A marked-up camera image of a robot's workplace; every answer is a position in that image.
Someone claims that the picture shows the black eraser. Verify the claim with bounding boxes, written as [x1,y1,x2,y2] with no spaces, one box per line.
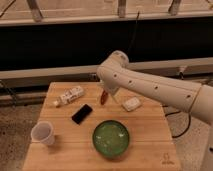
[72,104,93,124]

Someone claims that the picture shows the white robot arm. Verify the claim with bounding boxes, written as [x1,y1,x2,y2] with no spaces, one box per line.
[97,50,213,171]

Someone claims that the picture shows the white ceramic cup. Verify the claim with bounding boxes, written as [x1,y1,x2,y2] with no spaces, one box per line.
[31,121,55,146]

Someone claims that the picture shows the brown oblong object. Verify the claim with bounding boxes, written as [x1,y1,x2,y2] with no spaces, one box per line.
[100,90,108,105]

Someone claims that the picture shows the white soap bar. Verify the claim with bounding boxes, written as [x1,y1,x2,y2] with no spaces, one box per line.
[122,97,141,112]

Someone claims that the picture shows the wooden cutting board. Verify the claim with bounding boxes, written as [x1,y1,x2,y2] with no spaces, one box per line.
[23,82,181,171]

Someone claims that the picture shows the green bowl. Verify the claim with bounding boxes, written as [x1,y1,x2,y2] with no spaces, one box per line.
[92,120,130,159]

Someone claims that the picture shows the black cable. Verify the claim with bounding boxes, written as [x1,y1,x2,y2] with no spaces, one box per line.
[126,10,142,56]

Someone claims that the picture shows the black floor cables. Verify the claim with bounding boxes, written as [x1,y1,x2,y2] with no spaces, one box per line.
[163,74,213,140]

